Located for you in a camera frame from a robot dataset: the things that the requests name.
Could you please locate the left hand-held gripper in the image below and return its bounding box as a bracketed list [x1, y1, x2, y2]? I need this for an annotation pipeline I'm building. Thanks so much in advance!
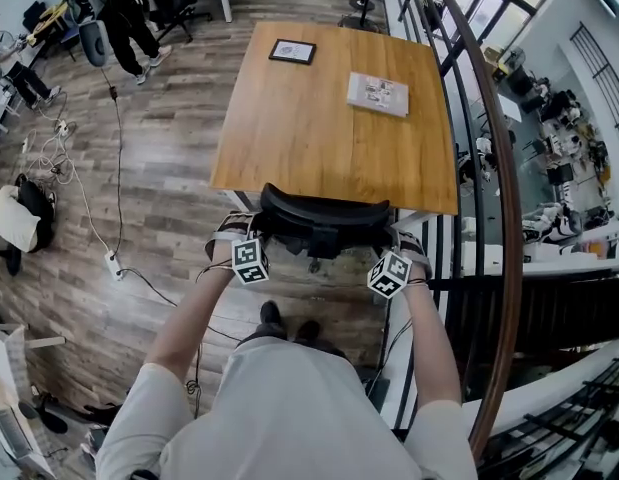
[231, 215, 271, 287]

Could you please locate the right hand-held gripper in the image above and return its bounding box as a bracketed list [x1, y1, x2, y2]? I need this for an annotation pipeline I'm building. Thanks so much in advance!
[367, 227, 413, 300]

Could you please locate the black mesh office chair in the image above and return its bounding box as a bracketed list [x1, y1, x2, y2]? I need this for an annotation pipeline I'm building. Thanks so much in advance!
[258, 182, 393, 272]

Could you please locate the person's left forearm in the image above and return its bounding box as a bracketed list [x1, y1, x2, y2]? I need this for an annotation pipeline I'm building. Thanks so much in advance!
[143, 265, 235, 384]

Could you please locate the person's right forearm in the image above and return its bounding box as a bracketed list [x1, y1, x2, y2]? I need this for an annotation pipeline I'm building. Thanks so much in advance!
[401, 280, 463, 409]

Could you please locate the person's left hand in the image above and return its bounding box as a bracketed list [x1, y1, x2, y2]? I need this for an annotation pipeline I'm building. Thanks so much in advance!
[205, 211, 258, 269]

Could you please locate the person's right hand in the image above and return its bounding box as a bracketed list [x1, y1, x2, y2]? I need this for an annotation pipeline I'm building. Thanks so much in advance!
[391, 230, 434, 284]

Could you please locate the person's left black shoe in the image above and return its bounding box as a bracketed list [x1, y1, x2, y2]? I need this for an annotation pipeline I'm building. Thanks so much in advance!
[258, 300, 285, 328]

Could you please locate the person's black shoe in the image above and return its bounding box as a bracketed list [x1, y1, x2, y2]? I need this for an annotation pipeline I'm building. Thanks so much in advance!
[258, 300, 285, 328]
[294, 320, 323, 343]

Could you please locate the person's right black shoe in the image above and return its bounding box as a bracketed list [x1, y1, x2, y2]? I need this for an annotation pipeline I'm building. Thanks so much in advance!
[294, 320, 323, 343]

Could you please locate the wooden handrail black railing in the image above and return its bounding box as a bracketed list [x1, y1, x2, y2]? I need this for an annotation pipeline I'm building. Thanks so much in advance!
[388, 0, 525, 459]

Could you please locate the wooden table with white legs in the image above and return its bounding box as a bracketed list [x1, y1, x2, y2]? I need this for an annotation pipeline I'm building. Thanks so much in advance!
[208, 20, 460, 229]

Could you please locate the black staircase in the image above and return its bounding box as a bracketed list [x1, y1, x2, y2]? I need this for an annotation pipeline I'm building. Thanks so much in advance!
[428, 267, 619, 399]

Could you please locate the person's white shirt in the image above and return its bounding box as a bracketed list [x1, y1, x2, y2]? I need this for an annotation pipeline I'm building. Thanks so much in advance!
[95, 340, 478, 480]

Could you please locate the white printed booklet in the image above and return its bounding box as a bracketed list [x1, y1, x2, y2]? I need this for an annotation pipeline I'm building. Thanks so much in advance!
[345, 71, 409, 118]

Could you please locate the black framed tablet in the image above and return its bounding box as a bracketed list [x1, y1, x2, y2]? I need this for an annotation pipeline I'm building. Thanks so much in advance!
[267, 39, 318, 65]

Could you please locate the black round stool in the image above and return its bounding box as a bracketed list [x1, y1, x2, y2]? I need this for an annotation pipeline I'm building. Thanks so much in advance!
[0, 245, 23, 277]

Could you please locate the white side desk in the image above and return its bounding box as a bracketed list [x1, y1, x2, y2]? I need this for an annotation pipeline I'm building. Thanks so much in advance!
[0, 322, 65, 480]

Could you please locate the grey oval device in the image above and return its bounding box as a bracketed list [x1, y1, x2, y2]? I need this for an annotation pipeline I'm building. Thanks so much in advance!
[78, 20, 110, 68]

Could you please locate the grey laptop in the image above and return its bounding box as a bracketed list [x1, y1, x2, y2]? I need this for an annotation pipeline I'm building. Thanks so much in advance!
[0, 407, 38, 474]

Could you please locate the white cable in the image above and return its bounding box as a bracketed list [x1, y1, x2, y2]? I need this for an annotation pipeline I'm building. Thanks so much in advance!
[21, 132, 113, 257]

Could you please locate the black wall railing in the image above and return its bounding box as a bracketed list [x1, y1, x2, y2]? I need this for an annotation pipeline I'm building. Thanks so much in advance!
[571, 21, 619, 149]

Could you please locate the yellow frame object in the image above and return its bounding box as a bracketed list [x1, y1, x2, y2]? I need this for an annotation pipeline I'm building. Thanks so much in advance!
[31, 0, 70, 47]

